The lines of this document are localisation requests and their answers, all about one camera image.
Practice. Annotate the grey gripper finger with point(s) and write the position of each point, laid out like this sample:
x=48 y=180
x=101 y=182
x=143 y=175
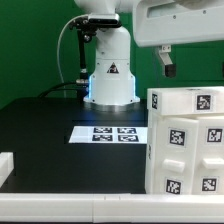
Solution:
x=168 y=67

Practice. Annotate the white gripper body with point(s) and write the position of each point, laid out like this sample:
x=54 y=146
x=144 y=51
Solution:
x=170 y=22

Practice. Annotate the white panel piece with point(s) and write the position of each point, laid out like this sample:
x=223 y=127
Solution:
x=186 y=100

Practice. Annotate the white cabinet body box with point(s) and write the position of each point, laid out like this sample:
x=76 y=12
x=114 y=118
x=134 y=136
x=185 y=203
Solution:
x=151 y=169

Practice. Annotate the white door panel with knob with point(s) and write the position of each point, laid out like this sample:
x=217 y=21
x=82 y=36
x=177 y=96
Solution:
x=177 y=141

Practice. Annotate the white cabinet door panel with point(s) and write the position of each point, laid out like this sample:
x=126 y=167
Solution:
x=209 y=163

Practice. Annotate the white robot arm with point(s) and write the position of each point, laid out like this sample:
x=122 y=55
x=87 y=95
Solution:
x=112 y=85

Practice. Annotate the white marker sheet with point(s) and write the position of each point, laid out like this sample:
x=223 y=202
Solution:
x=108 y=135

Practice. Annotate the black camera on stand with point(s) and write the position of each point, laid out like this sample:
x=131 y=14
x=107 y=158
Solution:
x=87 y=27

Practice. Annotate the white front fence rail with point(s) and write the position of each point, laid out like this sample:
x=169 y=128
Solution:
x=111 y=208

